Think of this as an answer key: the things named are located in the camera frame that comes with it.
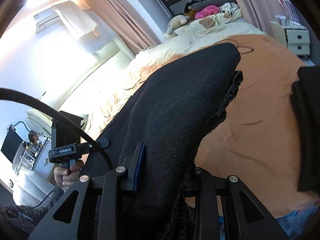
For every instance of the folded black garment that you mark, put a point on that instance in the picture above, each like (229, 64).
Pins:
(305, 103)

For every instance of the orange bed blanket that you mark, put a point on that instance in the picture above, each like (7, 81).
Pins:
(259, 140)

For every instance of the pink plush toy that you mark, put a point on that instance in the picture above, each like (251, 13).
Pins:
(207, 11)

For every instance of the cream patterned duvet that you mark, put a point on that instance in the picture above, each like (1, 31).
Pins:
(188, 39)

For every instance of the pink curtain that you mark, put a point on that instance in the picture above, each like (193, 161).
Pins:
(126, 22)

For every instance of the white air conditioner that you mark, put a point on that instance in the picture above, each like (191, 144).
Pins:
(45, 19)

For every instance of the person's left hand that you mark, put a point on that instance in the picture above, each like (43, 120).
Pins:
(65, 178)

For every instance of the black denim pants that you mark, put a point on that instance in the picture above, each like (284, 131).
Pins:
(174, 109)

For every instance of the beige teddy bear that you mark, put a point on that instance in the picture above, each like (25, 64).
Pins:
(175, 23)

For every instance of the white bedside cabinet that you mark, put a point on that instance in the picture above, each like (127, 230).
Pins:
(296, 39)

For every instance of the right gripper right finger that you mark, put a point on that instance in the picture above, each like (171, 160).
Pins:
(244, 215)

